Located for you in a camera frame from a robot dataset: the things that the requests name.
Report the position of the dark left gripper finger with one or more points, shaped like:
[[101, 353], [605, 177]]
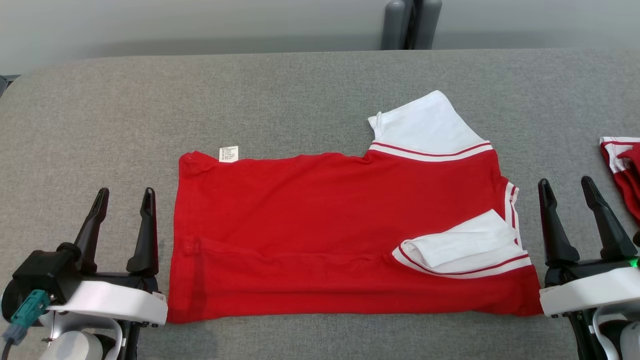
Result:
[[146, 230], [92, 225]]

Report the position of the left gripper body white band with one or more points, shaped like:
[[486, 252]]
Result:
[[115, 302]]

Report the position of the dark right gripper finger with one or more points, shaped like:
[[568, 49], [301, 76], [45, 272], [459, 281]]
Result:
[[607, 220], [557, 230]]

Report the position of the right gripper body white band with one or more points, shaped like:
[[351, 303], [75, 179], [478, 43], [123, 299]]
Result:
[[590, 292]]

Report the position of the red shorts with white trim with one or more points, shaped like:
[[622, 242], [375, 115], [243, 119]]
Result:
[[630, 180]]

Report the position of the red and white jersey shirt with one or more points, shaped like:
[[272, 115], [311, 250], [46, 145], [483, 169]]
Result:
[[325, 210]]

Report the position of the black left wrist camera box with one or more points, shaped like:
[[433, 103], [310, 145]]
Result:
[[45, 272]]

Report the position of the teal left camera connector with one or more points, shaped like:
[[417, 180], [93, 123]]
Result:
[[27, 310]]

